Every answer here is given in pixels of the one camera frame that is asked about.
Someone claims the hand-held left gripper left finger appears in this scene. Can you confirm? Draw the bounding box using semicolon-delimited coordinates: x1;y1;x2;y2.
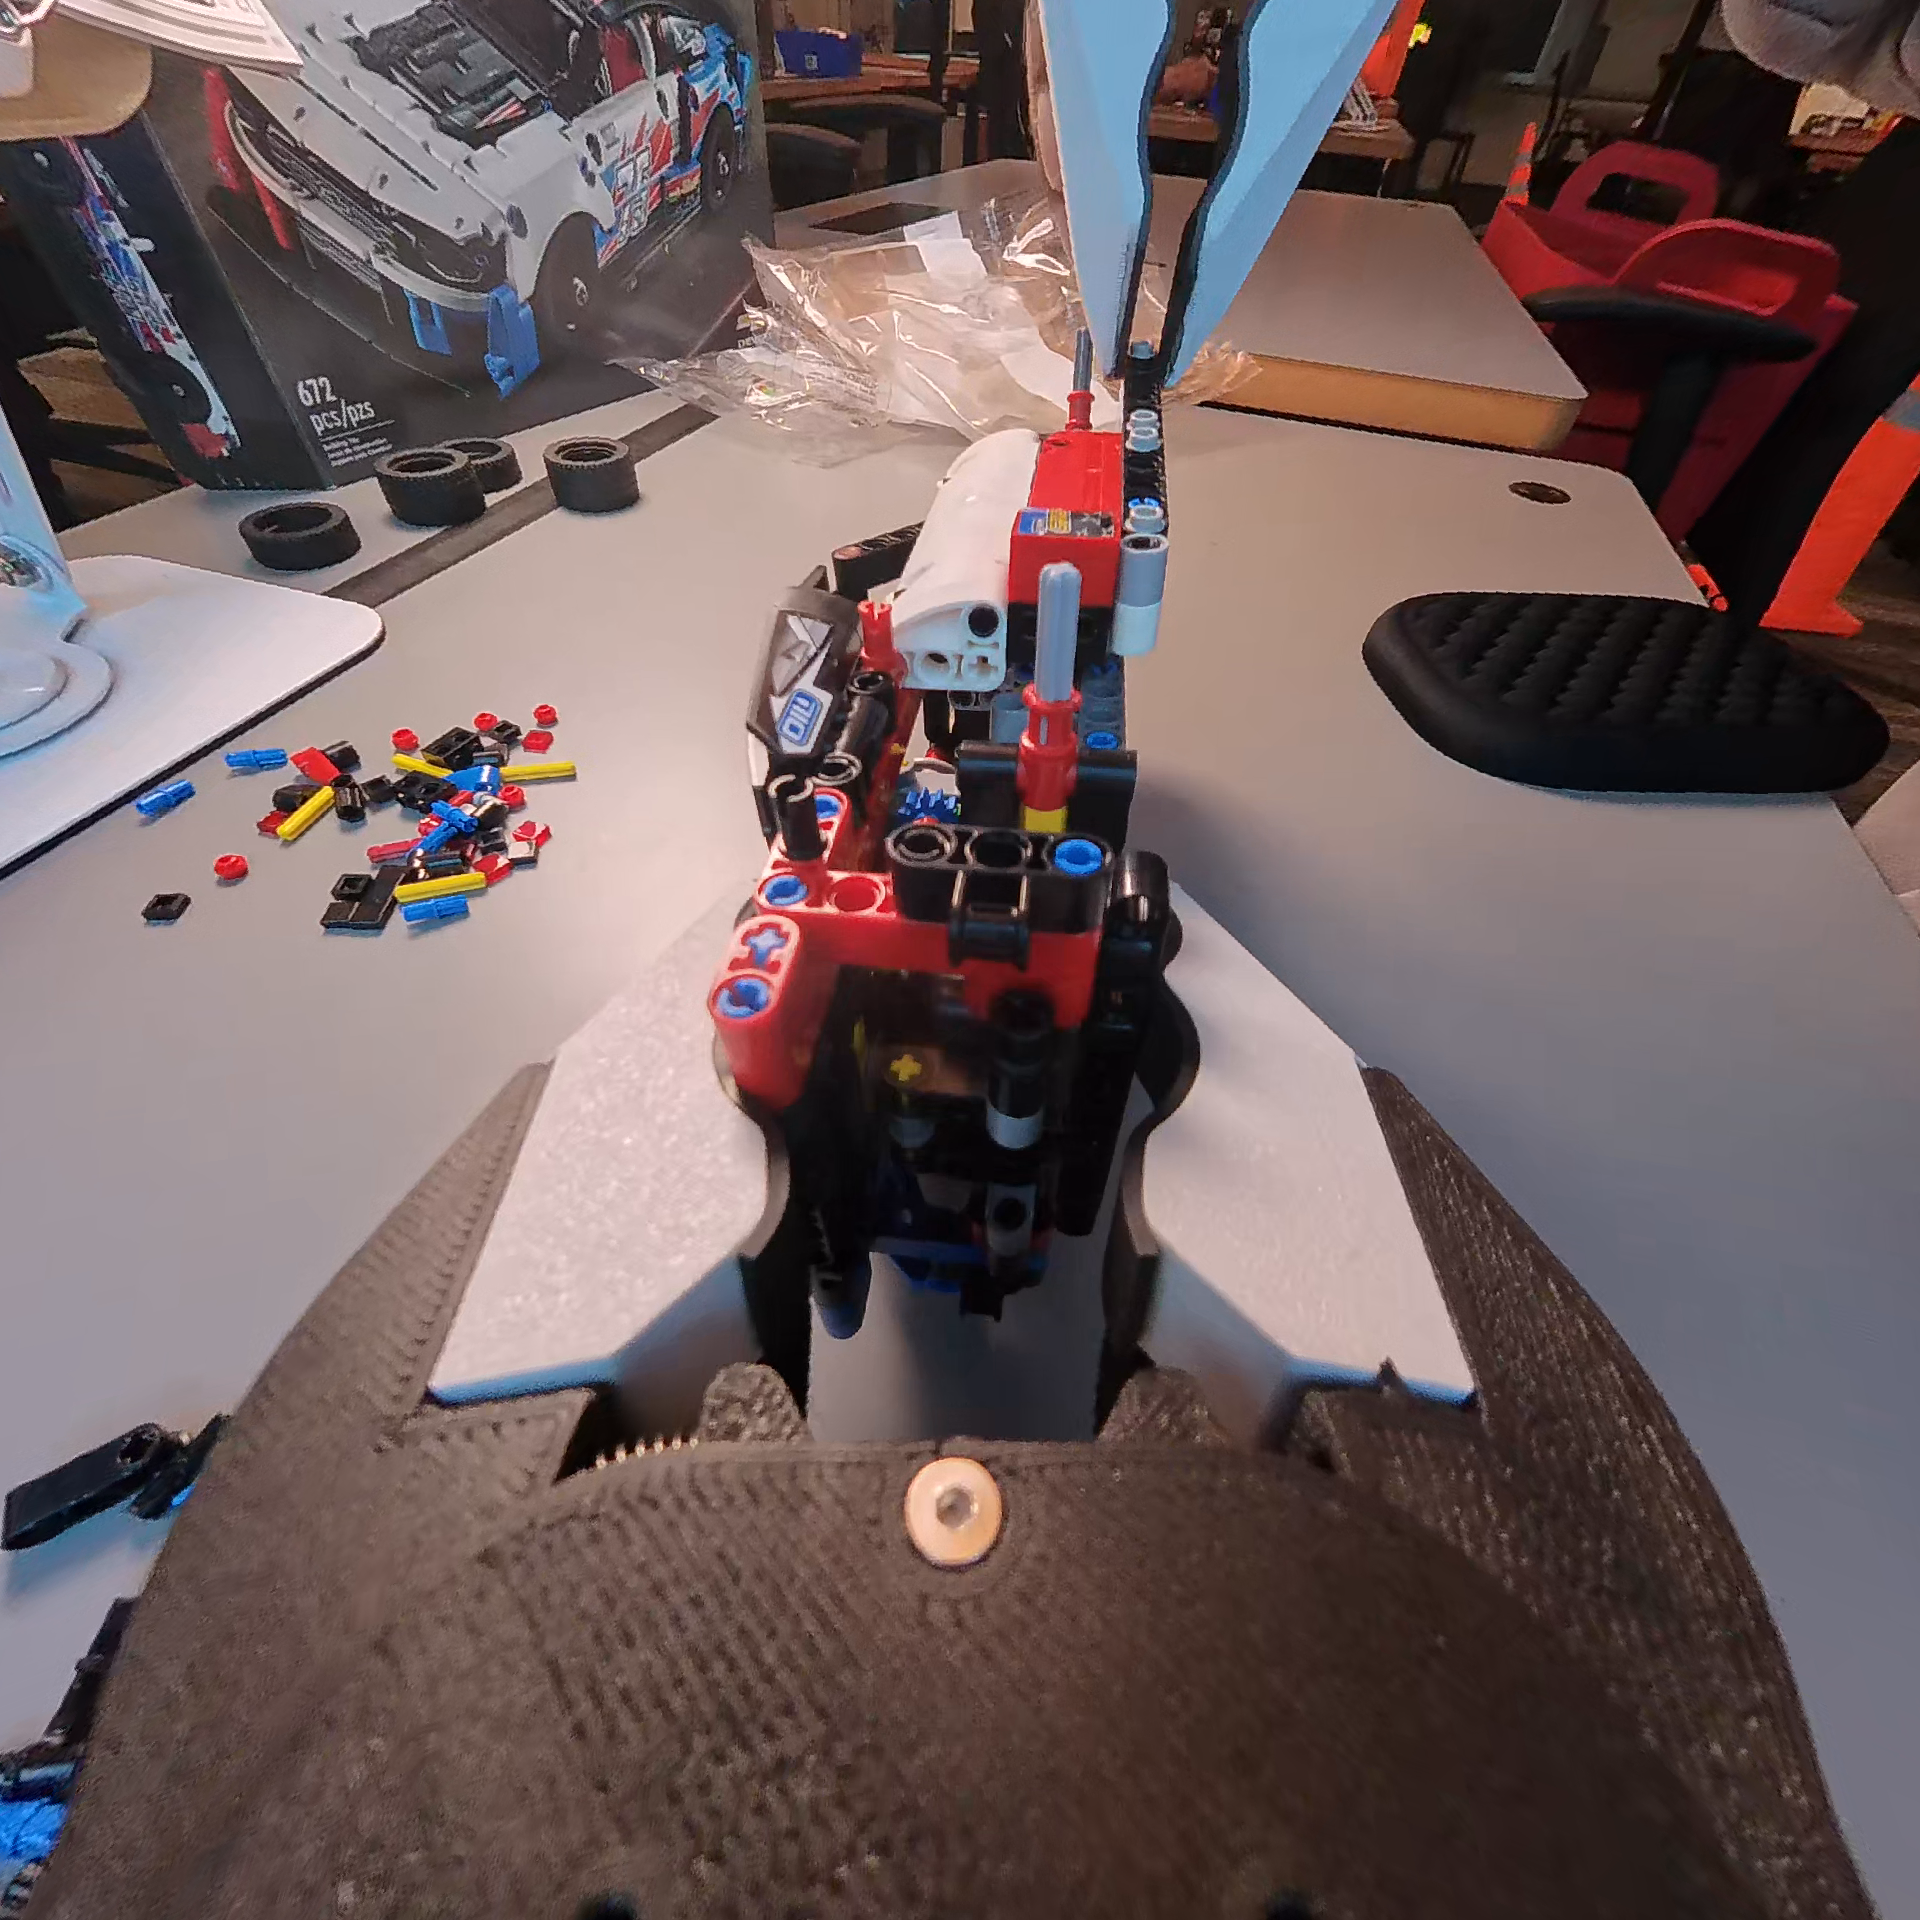
430;920;819;1415

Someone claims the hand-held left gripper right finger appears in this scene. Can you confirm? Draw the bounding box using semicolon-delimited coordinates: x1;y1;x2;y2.
1107;881;1478;1445

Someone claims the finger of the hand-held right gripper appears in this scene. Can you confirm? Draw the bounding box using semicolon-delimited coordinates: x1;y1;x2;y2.
1027;0;1169;383
1170;0;1402;386

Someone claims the long black lego beam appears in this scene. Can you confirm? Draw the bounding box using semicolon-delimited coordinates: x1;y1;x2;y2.
1114;336;1174;600

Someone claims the lego race car model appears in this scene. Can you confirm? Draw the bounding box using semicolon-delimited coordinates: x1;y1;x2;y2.
703;321;1174;1337

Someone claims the black lego connector piece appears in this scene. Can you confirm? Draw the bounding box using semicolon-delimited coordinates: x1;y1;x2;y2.
0;1417;226;1552

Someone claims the lego set box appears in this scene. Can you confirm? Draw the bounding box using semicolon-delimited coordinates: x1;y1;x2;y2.
0;0;778;490

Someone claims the lego instruction booklet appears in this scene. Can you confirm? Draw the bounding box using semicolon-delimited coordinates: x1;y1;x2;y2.
59;0;306;72

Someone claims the crumpled clear plastic bag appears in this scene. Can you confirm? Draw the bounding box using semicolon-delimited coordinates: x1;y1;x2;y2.
607;194;1263;470

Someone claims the black office chair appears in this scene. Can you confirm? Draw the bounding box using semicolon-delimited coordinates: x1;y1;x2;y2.
765;88;906;213

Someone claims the pile of small colourful pieces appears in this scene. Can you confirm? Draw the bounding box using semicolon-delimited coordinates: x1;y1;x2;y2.
134;696;578;934

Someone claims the red office chair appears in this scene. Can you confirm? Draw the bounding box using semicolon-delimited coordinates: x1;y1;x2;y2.
1482;138;1862;549

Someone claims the black textured wrist rest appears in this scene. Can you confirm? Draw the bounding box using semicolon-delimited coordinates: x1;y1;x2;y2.
1362;591;1892;792

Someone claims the white book stand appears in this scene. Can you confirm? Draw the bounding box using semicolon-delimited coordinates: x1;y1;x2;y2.
0;0;387;875

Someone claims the blue bin with white label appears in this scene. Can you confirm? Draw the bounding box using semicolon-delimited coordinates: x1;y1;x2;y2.
0;1739;77;1870

